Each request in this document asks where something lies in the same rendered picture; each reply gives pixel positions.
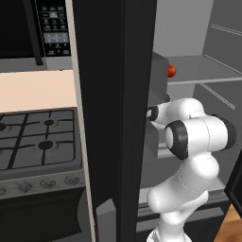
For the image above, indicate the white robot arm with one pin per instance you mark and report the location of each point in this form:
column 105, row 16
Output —
column 195, row 135

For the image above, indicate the black fridge door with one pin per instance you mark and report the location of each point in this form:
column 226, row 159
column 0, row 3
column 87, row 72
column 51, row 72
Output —
column 235, row 186
column 110, row 94

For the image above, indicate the grey fridge door bin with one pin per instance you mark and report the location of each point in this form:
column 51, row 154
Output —
column 158, row 75
column 152, row 141

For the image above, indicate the grey fridge shelf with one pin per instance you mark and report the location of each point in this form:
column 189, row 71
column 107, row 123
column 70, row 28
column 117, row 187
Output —
column 201, row 69

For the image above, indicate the fridge with grey interior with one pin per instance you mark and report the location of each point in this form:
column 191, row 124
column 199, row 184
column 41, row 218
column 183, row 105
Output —
column 220, row 41

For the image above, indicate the red apple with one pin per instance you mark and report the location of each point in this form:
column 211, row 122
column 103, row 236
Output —
column 171, row 71

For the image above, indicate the grey hob knob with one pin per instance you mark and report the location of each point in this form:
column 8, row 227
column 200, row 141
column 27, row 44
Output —
column 2, row 190
column 48, row 183
column 25, row 186
column 72, row 180

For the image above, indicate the grey gas hob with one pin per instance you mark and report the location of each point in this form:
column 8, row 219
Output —
column 38, row 141

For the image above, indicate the black oven door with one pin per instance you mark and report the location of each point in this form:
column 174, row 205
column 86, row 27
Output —
column 38, row 217

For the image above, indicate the black microwave oven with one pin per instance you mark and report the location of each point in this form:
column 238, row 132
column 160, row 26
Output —
column 19, row 28

